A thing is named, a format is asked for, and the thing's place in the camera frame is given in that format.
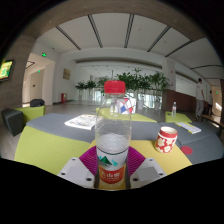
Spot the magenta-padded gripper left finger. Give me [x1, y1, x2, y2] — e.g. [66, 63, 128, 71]
[57, 145, 100, 189]

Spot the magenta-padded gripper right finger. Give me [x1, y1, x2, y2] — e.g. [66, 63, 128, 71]
[126, 145, 168, 190]

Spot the clear red-capped water bottle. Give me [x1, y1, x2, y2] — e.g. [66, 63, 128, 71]
[94, 79, 133, 191]

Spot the small clear water bottle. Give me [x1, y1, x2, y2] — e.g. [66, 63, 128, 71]
[171, 101, 178, 118]

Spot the red white floral mug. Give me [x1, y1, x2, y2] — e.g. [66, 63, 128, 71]
[153, 126, 179, 154]

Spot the white open magazine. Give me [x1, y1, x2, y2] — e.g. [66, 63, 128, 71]
[64, 114, 101, 131]

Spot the white yellow booklet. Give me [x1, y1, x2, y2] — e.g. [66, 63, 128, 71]
[174, 121, 202, 135]

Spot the white red blue cube box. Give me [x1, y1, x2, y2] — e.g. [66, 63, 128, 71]
[109, 96, 137, 115]

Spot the lime green ottoman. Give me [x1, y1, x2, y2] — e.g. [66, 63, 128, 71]
[14, 105, 47, 126]

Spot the black bag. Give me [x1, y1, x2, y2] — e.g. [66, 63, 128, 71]
[29, 98, 46, 108]

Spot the dark grey ottoman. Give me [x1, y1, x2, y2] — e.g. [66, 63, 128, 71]
[0, 108, 25, 137]

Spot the long wooden bench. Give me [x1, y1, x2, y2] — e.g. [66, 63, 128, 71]
[200, 114, 224, 129]

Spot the row of potted green plants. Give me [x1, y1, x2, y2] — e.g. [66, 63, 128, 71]
[74, 68, 170, 111]

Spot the person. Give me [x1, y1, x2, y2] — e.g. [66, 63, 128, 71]
[207, 89, 215, 116]
[194, 77, 207, 121]

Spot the framed wall picture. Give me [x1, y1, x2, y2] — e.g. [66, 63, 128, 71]
[63, 68, 72, 81]

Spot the wall-mounted display screen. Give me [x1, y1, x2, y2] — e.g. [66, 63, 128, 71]
[0, 59, 15, 83]

